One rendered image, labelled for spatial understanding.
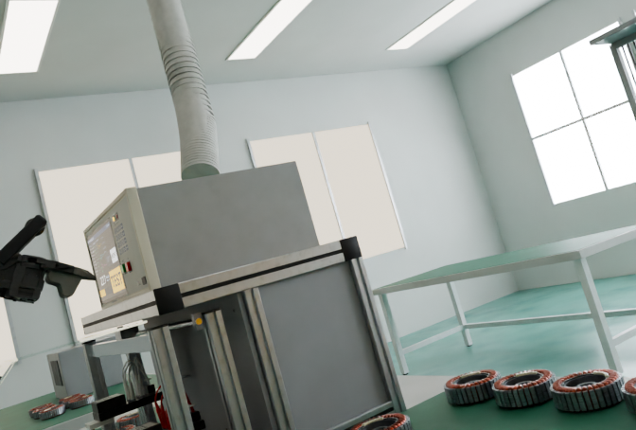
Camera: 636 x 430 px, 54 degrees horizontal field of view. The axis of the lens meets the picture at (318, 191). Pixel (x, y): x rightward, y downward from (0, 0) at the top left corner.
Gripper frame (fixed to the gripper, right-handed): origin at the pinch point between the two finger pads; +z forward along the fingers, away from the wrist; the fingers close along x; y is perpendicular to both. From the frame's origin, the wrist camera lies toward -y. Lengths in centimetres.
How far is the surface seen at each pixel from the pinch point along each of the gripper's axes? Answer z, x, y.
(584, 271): 284, -102, -71
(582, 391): 65, 65, 15
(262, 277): 26.7, 25.4, -1.2
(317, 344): 40.6, 24.1, 9.2
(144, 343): 9.9, 14.0, 12.9
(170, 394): 13.4, 23.9, 21.3
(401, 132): 414, -468, -332
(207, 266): 19.5, 14.3, -3.4
